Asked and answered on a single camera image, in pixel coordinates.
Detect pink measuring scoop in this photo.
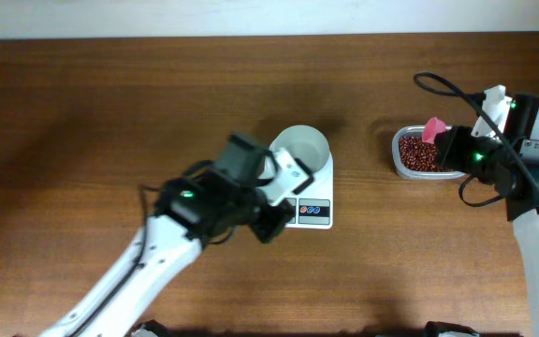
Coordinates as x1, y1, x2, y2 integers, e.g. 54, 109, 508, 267
421, 117, 446, 144

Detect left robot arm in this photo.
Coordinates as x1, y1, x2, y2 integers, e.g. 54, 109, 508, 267
43, 134, 313, 337

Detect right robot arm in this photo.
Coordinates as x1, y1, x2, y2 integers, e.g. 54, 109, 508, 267
435, 95, 539, 336

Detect white digital kitchen scale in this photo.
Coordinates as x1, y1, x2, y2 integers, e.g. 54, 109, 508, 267
284, 154, 334, 229

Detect red beans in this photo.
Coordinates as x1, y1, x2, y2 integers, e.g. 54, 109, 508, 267
398, 136, 448, 172

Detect clear plastic bean container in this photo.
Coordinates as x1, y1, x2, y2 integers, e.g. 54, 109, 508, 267
392, 125, 464, 181

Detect white round bowl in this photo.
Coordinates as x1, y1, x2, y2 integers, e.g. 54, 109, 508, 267
269, 125, 330, 173

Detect right black cable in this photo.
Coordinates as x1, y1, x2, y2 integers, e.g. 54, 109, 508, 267
413, 71, 539, 249

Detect black cable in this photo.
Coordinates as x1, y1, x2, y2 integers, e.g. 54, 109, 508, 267
413, 71, 539, 249
66, 184, 163, 337

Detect left black cable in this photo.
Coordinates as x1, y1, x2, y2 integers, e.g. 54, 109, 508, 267
66, 184, 163, 337

